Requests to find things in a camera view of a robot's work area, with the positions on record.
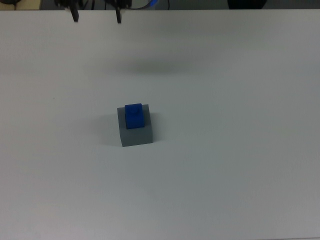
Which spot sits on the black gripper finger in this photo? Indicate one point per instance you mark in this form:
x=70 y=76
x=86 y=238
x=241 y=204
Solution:
x=118 y=16
x=75 y=15

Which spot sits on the blue block with knob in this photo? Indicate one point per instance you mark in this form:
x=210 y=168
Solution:
x=134 y=117

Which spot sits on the grey hollow cuboid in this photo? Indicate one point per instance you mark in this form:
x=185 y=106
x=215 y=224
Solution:
x=137 y=137

